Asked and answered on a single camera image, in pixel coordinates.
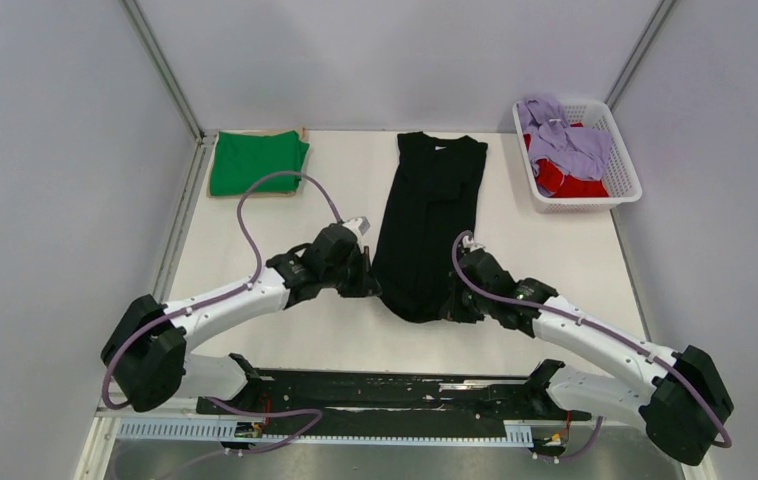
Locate black t shirt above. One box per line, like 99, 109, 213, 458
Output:
372, 132, 488, 323

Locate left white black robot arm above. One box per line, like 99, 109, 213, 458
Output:
100, 217, 380, 413

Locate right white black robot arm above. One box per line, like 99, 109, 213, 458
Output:
443, 241, 734, 466

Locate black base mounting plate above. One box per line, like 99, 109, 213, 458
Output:
229, 369, 592, 435

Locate folded green t shirt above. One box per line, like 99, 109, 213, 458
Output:
209, 130, 309, 198

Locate red t shirt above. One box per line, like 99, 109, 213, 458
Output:
523, 124, 609, 198

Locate lilac t shirt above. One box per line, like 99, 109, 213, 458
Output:
517, 94, 613, 181

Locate white plastic laundry basket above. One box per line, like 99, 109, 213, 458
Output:
512, 94, 643, 213

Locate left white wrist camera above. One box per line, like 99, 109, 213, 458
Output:
342, 216, 371, 238

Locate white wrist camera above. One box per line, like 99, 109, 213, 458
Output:
461, 237, 484, 252
342, 216, 371, 238

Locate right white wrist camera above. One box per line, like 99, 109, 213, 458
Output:
461, 237, 484, 252

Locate white slotted cable duct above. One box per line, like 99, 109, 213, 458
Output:
115, 418, 534, 447

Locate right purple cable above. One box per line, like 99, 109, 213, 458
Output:
451, 230, 733, 463

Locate aluminium frame rail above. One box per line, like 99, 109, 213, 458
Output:
119, 0, 205, 144

